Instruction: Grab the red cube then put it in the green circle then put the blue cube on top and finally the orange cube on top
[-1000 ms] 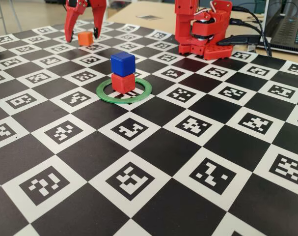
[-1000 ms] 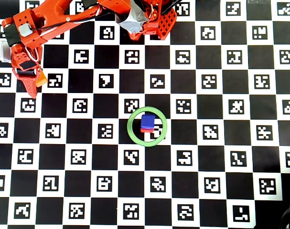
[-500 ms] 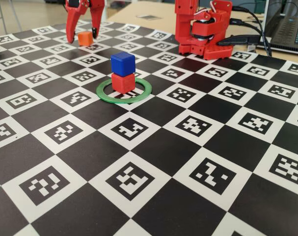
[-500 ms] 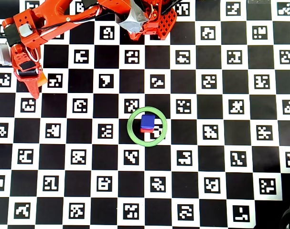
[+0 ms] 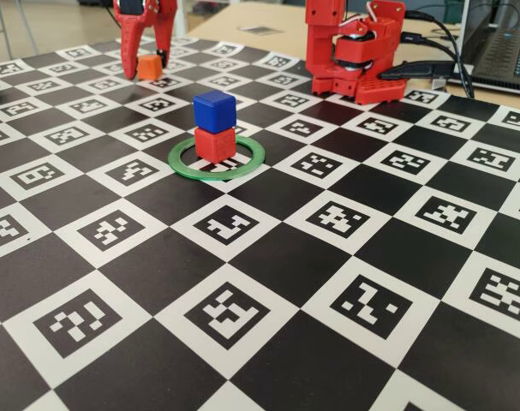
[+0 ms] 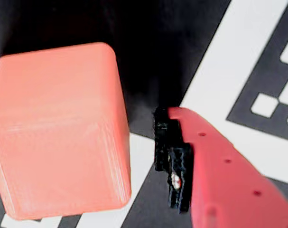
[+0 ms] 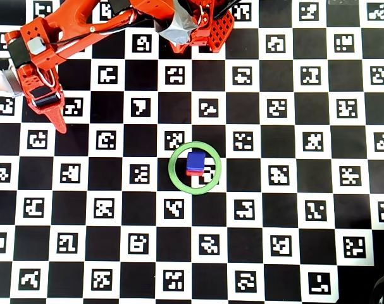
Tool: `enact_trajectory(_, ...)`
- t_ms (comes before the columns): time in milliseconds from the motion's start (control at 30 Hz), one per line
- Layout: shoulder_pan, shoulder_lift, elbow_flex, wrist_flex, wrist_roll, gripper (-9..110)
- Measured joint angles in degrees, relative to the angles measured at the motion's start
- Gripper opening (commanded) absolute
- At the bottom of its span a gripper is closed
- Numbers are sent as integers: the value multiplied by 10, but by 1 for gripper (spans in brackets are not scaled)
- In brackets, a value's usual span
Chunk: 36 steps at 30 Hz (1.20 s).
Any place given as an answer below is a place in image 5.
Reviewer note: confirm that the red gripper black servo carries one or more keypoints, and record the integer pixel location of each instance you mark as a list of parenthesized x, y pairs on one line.
[(145, 13)]

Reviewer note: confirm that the dark laptop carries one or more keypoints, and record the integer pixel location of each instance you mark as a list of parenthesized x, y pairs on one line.
[(499, 55)]

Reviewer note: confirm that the red cube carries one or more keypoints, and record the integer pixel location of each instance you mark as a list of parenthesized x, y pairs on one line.
[(214, 147)]

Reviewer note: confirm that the blue cube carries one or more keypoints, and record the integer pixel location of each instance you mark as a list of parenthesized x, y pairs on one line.
[(214, 113)]

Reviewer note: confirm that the orange cube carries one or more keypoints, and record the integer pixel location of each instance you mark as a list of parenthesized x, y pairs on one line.
[(150, 68)]

